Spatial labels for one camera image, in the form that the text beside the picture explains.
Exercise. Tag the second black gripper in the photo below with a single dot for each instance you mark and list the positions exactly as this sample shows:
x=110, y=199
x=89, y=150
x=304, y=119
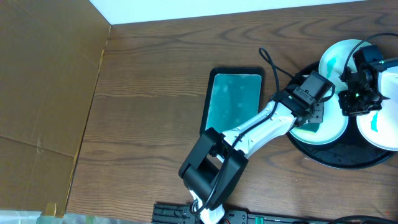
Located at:
x=348, y=103

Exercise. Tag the white plate with green stain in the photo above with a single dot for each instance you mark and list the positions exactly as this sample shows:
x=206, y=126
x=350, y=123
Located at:
x=379, y=128

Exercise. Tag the rectangular black water tray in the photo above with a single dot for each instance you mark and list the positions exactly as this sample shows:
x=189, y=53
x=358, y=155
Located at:
x=233, y=96

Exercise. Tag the round black tray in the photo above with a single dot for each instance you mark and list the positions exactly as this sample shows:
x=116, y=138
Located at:
x=349, y=151

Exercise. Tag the mint green plate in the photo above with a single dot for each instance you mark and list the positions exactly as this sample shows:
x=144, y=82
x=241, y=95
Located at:
x=333, y=61
x=332, y=127

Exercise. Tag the yellow green scrubbing sponge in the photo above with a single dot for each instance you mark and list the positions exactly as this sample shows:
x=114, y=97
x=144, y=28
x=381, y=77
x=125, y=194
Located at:
x=310, y=127

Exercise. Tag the brown cardboard panel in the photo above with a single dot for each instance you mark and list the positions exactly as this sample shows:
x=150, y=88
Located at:
x=51, y=53

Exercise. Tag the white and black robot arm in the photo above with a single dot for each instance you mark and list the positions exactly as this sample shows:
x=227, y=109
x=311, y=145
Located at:
x=217, y=161

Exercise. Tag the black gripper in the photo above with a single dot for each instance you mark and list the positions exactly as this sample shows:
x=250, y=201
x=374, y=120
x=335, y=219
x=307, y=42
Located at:
x=315, y=115

